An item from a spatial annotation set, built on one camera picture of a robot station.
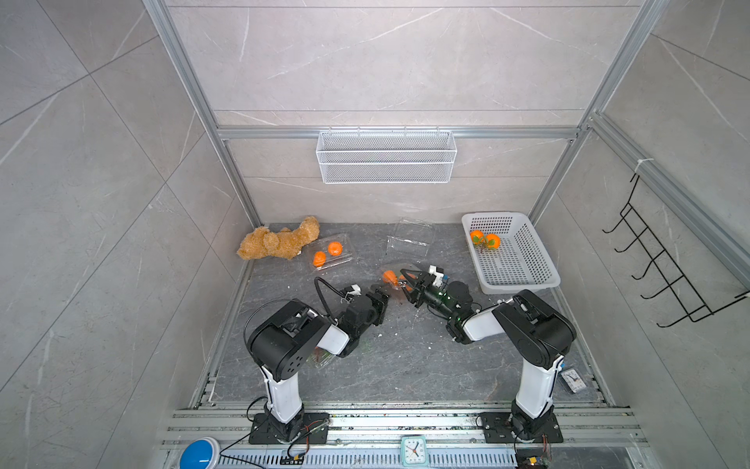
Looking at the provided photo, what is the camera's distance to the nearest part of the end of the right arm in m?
0.73

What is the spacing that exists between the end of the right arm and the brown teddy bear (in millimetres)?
389

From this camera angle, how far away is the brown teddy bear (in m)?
1.01
